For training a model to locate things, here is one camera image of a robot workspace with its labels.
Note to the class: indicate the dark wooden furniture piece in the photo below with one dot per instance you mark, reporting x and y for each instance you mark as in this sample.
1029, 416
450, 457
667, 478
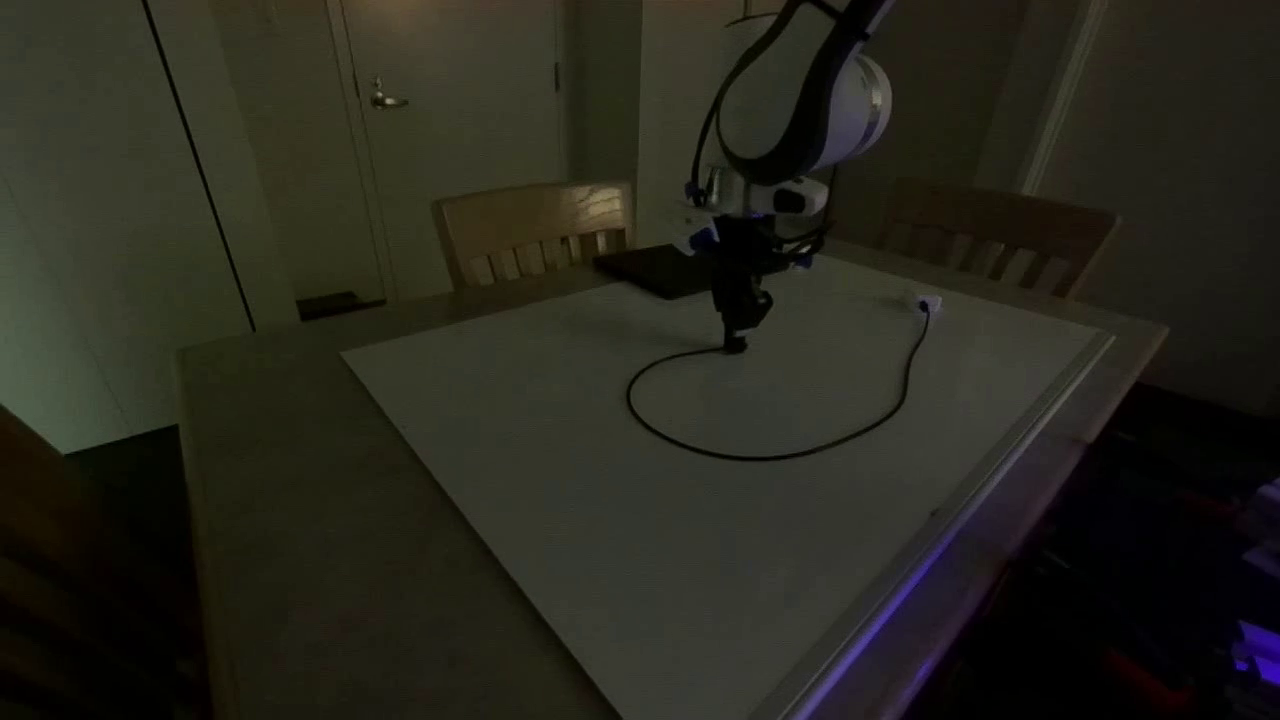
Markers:
65, 600

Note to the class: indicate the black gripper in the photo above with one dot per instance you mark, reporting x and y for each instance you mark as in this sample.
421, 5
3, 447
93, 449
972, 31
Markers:
747, 252

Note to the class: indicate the white table mat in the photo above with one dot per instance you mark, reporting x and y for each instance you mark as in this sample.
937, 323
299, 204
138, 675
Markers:
692, 563

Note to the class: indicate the wooden slat-back chair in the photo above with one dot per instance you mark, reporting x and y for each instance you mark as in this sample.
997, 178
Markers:
514, 220
1013, 235

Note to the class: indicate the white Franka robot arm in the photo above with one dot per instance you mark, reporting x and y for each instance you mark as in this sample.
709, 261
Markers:
815, 106

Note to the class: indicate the black closed laptop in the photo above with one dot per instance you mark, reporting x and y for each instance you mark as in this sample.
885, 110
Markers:
653, 269

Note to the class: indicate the white robot base blue lights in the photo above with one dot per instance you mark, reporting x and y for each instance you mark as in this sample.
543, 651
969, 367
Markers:
1262, 654

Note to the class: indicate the pale room door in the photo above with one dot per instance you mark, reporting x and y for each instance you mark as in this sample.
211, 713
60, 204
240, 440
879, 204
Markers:
452, 162

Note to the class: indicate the black low floor object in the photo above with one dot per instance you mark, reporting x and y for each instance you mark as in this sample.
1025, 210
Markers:
341, 304

